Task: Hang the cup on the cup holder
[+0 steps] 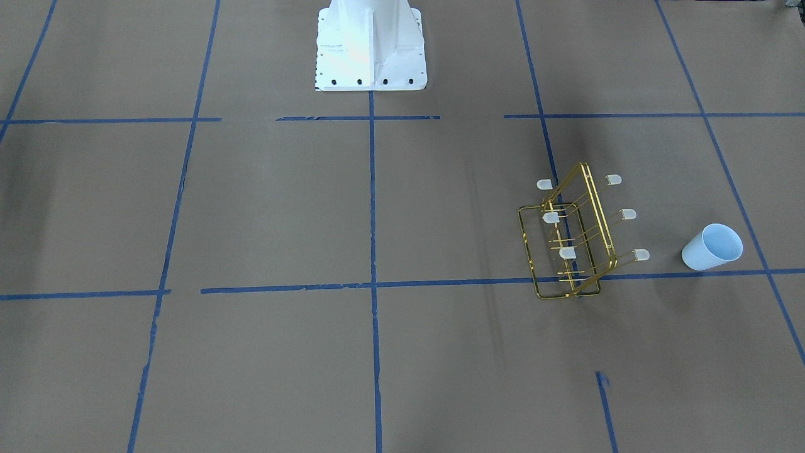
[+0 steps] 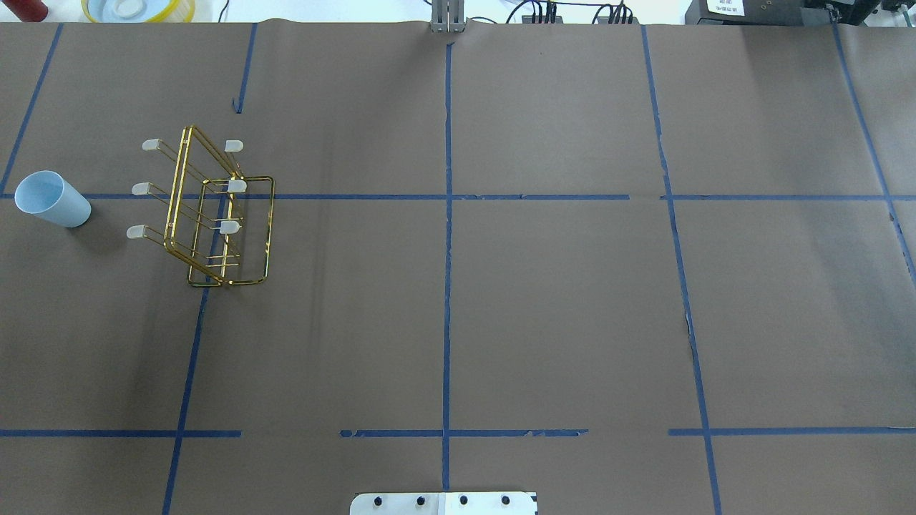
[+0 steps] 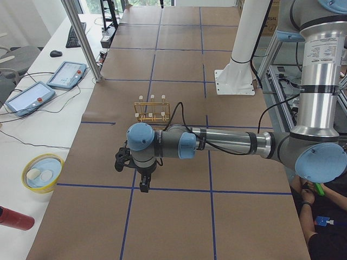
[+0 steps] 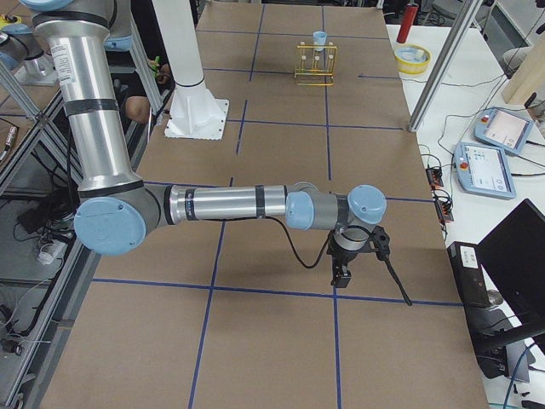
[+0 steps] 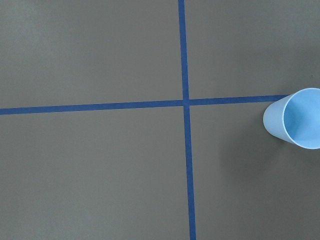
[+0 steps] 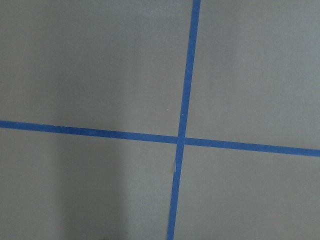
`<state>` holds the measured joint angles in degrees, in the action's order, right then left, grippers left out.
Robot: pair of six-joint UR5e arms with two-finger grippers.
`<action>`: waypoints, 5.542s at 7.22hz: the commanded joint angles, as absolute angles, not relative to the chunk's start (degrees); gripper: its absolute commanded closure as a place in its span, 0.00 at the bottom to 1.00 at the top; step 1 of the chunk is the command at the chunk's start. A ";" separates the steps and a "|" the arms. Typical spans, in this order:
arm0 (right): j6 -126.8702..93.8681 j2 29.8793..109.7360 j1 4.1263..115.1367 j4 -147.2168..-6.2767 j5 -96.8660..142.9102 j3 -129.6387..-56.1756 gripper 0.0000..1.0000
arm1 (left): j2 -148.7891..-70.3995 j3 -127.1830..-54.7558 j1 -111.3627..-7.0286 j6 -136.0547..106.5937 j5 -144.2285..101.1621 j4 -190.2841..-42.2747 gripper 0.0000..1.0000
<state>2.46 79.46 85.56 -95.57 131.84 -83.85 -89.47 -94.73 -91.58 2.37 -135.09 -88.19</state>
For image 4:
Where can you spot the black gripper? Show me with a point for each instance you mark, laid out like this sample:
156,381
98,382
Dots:
340,260

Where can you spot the light blue plastic cup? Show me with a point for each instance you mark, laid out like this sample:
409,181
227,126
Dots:
319,40

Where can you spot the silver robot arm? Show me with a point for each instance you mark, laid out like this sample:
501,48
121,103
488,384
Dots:
118,209

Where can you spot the orange black adapter box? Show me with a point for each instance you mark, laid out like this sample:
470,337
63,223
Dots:
434,177

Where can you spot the black computer box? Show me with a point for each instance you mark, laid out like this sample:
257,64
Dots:
468,275

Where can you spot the lower teach pendant tablet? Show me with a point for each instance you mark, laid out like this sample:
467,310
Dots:
484,170

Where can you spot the teach pendant tablet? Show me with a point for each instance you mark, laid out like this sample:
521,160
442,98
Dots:
484,170
503,128

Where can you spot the upper teach pendant tablet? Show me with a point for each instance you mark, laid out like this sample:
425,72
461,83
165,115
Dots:
503,128

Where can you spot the yellow bowl with blue plate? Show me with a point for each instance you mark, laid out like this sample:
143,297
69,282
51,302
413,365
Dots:
412,59

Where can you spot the red cylinder bottle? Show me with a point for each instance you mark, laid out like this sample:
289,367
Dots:
409,15

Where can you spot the seated person in black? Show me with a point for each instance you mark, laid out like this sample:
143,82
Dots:
137,105

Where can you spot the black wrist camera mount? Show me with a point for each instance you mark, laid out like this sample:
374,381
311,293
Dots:
380,240

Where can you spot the gold wire cup holder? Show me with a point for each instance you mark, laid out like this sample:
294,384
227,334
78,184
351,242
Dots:
315,64

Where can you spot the green handled tool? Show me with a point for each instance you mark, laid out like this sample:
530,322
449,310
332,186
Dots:
156,68

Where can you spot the aluminium frame post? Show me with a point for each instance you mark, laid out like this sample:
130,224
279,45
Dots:
446,55

